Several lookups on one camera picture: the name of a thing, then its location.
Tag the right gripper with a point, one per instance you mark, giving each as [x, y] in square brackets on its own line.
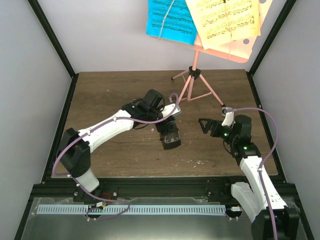
[216, 124]

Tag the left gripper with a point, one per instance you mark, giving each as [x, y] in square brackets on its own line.
[160, 128]

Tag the black metronome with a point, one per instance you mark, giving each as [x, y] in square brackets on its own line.
[169, 146]

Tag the yellow sheet music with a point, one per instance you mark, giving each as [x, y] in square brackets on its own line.
[222, 21]

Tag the blue sheet music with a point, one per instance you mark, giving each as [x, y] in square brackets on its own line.
[170, 20]

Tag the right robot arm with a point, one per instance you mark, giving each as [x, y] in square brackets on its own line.
[271, 218]

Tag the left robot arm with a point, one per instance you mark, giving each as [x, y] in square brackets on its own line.
[76, 146]

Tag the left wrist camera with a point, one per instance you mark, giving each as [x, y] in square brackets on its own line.
[170, 110]

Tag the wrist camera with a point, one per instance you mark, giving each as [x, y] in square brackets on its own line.
[228, 114]
[170, 110]

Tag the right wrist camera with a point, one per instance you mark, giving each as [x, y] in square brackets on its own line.
[228, 114]

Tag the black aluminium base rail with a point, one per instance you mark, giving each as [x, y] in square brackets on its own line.
[214, 188]

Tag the light blue slotted cable duct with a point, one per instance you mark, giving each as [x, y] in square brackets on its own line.
[78, 209]

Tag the right black frame post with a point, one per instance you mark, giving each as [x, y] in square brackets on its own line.
[284, 13]

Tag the black frame post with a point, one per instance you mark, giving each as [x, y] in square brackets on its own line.
[43, 20]
[284, 13]

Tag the left black frame post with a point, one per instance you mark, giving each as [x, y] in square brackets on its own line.
[43, 20]

